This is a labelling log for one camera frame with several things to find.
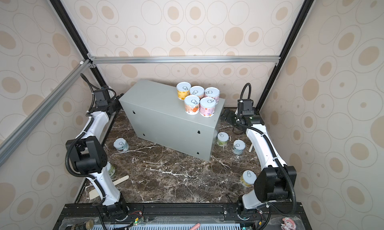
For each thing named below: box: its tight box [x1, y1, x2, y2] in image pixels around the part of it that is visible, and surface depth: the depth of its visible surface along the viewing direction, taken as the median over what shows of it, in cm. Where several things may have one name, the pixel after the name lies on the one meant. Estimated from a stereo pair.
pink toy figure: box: [280, 217, 296, 230], surface depth 70 cm
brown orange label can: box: [184, 95, 200, 116], surface depth 70 cm
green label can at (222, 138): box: [216, 131, 230, 147], surface depth 99 cm
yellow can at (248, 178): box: [240, 170, 257, 188], surface depth 83 cm
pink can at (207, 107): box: [199, 97, 217, 118], surface depth 69 cm
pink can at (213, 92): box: [204, 87, 220, 104], surface depth 73 cm
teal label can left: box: [113, 137, 129, 153], surface depth 96 cm
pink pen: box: [189, 223, 201, 230], surface depth 71 cm
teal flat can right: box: [233, 139, 246, 155], surface depth 94 cm
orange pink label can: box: [189, 85, 205, 99], surface depth 74 cm
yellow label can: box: [176, 81, 192, 101], surface depth 76 cm
